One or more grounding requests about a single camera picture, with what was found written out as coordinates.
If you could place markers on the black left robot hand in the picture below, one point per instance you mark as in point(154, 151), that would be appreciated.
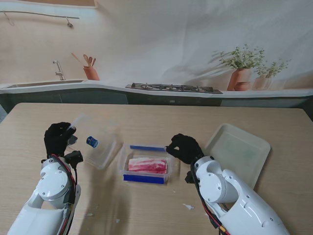
point(56, 139)

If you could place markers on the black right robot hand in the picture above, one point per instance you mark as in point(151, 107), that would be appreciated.
point(187, 149)

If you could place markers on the stack of raw bacon slices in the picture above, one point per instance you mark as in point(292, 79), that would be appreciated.
point(149, 165)

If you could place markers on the clear lid with blue label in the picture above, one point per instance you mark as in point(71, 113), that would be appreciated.
point(105, 147)

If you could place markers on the clear plastic food container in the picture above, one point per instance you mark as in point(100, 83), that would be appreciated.
point(144, 178)

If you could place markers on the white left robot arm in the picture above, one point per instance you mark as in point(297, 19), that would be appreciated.
point(51, 181)

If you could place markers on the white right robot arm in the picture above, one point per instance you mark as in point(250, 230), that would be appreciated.
point(232, 191)

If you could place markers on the beige plastic tray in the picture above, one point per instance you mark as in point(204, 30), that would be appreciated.
point(239, 151)

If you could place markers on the small white paper scrap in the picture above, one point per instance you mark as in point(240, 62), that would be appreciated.
point(118, 220)

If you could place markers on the printed kitchen backdrop cloth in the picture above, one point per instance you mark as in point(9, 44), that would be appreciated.
point(156, 36)

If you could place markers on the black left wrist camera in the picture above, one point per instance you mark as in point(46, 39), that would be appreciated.
point(74, 157)

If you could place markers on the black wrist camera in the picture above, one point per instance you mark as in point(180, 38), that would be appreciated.
point(189, 178)
point(74, 157)

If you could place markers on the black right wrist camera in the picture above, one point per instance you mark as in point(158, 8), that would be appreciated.
point(189, 178)

